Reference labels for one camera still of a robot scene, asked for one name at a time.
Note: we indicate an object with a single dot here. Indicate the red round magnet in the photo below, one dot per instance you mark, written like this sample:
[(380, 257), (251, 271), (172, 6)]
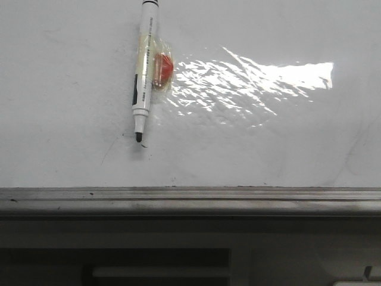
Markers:
[(163, 70)]

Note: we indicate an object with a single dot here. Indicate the white whiteboard marker pen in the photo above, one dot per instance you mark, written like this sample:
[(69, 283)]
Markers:
[(144, 66)]

